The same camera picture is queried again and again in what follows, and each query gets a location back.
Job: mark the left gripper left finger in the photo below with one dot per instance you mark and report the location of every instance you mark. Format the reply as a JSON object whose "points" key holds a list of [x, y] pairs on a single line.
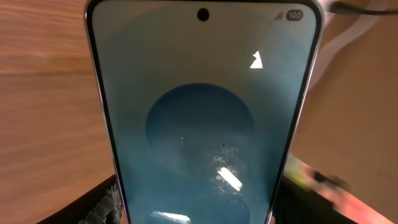
{"points": [[100, 205]]}

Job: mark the Galaxy S25 smartphone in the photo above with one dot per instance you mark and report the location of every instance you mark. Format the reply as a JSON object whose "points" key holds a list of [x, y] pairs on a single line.
{"points": [[201, 101]]}

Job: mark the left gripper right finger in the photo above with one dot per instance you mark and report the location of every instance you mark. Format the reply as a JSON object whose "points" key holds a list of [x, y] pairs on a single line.
{"points": [[295, 205]]}

